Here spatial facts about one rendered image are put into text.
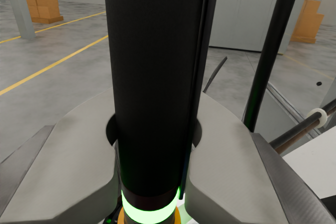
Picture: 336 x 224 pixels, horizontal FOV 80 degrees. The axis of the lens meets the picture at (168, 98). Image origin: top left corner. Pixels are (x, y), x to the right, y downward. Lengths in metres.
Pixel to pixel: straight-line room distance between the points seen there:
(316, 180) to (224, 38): 5.33
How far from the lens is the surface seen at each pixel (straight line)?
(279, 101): 1.36
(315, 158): 0.55
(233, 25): 5.69
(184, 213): 0.19
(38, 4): 8.53
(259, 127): 1.55
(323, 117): 0.38
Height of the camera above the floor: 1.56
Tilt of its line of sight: 31 degrees down
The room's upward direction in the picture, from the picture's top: 4 degrees clockwise
